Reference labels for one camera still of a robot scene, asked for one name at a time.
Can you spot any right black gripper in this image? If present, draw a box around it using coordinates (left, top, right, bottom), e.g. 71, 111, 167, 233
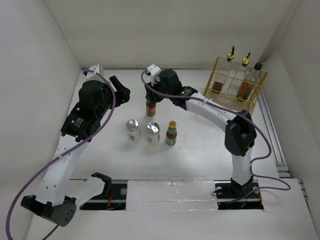
145, 74, 173, 103

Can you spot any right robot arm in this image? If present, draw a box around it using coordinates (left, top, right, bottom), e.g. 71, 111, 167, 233
144, 64, 257, 198

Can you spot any dark sauce glass bottle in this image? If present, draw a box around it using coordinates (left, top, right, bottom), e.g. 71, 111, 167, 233
211, 46, 235, 94

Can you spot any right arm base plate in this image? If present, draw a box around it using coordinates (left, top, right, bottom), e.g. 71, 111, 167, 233
211, 180, 264, 210

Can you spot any red label soy sauce bottle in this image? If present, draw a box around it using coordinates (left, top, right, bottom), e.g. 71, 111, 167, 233
236, 62, 263, 102

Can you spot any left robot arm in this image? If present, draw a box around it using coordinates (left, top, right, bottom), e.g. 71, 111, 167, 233
20, 70, 131, 227

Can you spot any clear liquid glass bottle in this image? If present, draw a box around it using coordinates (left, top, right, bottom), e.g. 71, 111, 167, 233
229, 52, 251, 94

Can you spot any silver lid shaker right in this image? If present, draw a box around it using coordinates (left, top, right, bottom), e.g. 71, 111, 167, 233
147, 122, 160, 146

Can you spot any yellow cap sauce bottle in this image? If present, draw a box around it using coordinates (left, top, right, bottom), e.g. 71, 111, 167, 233
145, 100, 157, 117
165, 120, 178, 146

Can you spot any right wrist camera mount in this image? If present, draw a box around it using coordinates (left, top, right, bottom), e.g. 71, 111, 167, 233
146, 64, 161, 86

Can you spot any silver lid shaker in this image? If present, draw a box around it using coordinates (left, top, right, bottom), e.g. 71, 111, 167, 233
126, 119, 141, 143
147, 122, 160, 146

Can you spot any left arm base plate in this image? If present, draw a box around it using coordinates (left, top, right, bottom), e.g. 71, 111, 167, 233
80, 181, 128, 211

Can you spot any yellow cap sauce bottle front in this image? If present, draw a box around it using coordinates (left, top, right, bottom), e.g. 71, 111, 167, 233
165, 120, 178, 146

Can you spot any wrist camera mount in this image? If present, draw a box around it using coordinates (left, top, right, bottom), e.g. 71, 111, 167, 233
146, 64, 161, 86
82, 62, 104, 78

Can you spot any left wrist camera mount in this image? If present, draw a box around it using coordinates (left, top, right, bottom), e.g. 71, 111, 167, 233
82, 62, 104, 78

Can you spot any silver lid shaker left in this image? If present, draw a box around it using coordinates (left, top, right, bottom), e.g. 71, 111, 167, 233
126, 119, 141, 143

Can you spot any yellow wire rack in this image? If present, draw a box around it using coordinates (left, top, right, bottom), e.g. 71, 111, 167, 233
203, 57, 268, 114

